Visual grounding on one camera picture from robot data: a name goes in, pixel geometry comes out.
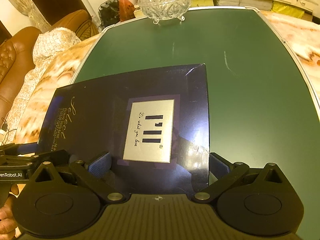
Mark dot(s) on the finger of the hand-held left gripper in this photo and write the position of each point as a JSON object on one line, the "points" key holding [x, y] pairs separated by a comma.
{"points": [[25, 148]]}

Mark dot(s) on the black mesh bin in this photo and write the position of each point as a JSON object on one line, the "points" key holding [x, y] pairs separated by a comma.
{"points": [[108, 12]]}

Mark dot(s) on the crystal candy dish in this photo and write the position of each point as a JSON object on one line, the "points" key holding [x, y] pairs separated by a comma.
{"points": [[163, 0]]}

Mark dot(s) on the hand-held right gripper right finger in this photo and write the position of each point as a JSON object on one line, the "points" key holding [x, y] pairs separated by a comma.
{"points": [[218, 165]]}

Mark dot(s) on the white lace sofa cover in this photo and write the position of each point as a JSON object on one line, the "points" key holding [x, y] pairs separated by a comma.
{"points": [[55, 40]]}

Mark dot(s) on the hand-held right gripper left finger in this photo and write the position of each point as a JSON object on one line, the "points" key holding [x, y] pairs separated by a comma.
{"points": [[100, 163]]}

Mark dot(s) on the dark blue box lid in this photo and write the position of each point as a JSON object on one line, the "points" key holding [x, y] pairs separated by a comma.
{"points": [[100, 105]]}

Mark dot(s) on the orange plastic bag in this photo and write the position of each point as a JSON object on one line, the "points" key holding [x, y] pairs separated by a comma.
{"points": [[125, 6]]}

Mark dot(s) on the brown leather sofa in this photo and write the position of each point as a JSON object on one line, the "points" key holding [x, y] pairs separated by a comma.
{"points": [[15, 50]]}

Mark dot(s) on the golden curtain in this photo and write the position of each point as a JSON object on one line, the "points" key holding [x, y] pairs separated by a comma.
{"points": [[27, 5]]}

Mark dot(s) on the person's left hand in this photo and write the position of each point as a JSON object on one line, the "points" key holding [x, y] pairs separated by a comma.
{"points": [[7, 222]]}

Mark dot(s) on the green board silver frame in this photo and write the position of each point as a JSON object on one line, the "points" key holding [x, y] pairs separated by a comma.
{"points": [[250, 92]]}

